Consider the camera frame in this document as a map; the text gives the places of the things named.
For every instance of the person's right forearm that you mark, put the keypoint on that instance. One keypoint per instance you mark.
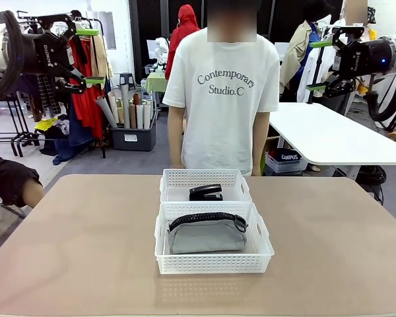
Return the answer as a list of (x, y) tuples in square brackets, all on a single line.
[(175, 138)]

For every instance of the blue denim garment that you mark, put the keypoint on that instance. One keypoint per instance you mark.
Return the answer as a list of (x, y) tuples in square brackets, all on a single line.
[(79, 135)]

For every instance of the green covered table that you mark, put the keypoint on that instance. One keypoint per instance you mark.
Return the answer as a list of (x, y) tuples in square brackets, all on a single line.
[(156, 82)]

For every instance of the brown paper roll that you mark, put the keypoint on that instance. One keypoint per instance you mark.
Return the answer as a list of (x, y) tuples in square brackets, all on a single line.
[(133, 117)]

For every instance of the black green-tipped left gripper finger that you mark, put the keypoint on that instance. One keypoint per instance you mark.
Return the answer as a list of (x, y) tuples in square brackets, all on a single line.
[(71, 86), (64, 21)]

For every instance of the person's left forearm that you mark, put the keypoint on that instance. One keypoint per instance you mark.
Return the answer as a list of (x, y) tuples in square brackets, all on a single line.
[(260, 145)]

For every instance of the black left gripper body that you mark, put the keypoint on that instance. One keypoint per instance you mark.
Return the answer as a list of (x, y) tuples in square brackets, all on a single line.
[(46, 53)]

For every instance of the yellow garment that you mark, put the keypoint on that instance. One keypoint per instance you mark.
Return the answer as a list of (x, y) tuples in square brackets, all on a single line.
[(46, 123)]

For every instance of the white crate with Campus print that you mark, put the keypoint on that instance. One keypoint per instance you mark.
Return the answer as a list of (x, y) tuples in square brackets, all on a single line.
[(288, 162)]

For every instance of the tall grey paper roll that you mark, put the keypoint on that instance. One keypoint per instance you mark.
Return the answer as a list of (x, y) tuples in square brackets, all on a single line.
[(125, 109)]

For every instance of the dark grey storage bin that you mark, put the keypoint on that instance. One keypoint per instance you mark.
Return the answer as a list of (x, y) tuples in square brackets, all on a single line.
[(132, 140)]

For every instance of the large white perforated plastic basket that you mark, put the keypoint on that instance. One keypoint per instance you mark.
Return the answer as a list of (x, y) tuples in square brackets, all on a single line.
[(214, 264)]

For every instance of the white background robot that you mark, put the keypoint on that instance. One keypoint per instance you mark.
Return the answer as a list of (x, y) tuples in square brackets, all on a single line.
[(161, 49)]

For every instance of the black green-tipped right gripper finger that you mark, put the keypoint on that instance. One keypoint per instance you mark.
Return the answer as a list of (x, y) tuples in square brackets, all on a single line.
[(340, 88), (346, 33)]

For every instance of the grey pencil case black zipper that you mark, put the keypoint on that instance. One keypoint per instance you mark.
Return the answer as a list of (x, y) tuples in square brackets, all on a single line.
[(204, 237)]

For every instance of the black bag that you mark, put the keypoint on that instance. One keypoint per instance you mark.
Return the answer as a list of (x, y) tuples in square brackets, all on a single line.
[(371, 176)]

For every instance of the small white perforated plastic basket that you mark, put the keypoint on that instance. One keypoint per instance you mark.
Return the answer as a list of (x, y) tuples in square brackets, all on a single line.
[(204, 176)]

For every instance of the seated person in black shorts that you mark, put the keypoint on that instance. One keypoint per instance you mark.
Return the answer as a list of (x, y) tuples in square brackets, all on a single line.
[(10, 181)]

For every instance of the white side table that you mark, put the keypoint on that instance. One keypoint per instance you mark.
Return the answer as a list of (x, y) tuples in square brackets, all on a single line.
[(330, 138)]

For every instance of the person in white printed t-shirt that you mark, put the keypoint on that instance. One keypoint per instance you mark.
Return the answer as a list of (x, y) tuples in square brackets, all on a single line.
[(221, 125)]

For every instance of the red dress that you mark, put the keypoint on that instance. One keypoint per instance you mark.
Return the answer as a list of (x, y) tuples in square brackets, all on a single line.
[(85, 109)]

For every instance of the red hooded coat on mannequin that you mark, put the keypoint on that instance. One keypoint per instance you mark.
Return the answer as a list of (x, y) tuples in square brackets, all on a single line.
[(183, 33)]

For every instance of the black stapler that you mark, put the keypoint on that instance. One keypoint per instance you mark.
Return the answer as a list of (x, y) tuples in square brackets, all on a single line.
[(206, 192)]

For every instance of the black clothes rack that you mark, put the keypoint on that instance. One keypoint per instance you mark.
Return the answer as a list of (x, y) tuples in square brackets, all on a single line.
[(19, 138)]

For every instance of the tilted white paper roll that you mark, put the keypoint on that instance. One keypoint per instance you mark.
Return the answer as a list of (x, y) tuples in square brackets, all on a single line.
[(106, 114)]

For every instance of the beige trench coat on mannequin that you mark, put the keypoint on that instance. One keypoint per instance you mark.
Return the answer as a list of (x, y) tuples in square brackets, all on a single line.
[(298, 49)]

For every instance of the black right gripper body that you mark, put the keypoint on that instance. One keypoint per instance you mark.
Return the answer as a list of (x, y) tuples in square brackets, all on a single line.
[(366, 59)]

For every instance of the black plastic stool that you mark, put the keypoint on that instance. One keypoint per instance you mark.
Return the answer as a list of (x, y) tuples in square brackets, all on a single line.
[(127, 81)]

